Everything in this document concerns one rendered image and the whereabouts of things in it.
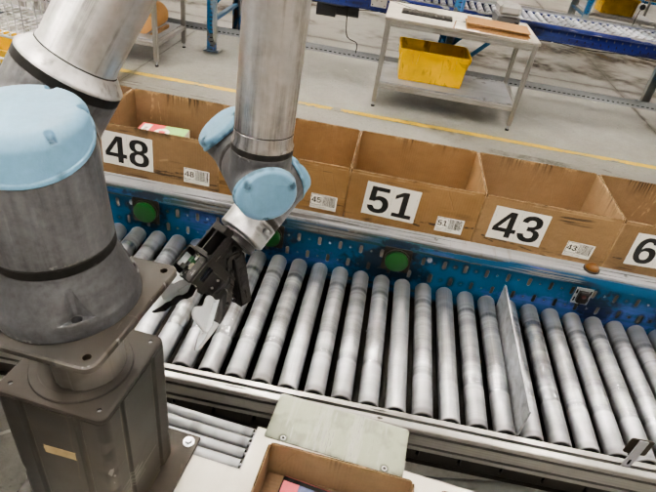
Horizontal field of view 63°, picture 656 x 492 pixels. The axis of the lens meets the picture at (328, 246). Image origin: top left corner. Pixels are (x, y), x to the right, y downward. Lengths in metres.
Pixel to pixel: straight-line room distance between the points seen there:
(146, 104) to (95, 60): 1.19
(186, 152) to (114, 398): 0.95
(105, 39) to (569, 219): 1.29
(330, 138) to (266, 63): 1.14
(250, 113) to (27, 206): 0.29
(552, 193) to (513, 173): 0.15
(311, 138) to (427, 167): 0.40
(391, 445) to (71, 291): 0.77
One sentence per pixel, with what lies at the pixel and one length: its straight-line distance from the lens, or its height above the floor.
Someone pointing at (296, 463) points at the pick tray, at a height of 0.81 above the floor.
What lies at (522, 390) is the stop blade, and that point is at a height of 0.80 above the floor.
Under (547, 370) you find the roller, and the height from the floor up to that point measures 0.75.
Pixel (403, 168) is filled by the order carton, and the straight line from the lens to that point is 1.85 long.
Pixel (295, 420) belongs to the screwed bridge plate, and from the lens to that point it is 1.23.
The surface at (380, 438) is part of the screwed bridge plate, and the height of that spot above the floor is 0.75.
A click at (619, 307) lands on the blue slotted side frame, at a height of 0.78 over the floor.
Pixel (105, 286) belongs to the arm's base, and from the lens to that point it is 0.74.
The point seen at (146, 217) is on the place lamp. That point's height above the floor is 0.80.
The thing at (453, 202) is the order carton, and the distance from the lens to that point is 1.58.
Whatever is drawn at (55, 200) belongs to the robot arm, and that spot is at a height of 1.41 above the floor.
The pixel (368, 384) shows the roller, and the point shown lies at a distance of 1.33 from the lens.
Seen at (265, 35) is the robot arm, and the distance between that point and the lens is 0.70.
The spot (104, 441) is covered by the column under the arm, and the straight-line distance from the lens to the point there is 0.89.
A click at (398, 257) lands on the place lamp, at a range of 1.59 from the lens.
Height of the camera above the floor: 1.75
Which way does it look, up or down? 35 degrees down
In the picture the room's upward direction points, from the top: 9 degrees clockwise
